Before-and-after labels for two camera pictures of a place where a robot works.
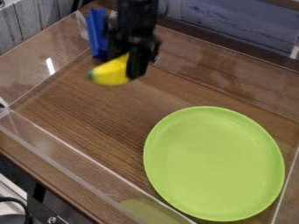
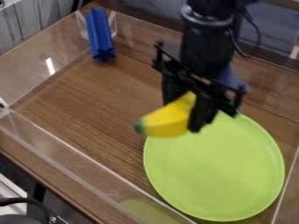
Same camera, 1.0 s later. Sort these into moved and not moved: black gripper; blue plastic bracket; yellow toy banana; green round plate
Moved: yellow toy banana; black gripper
Not moved: green round plate; blue plastic bracket
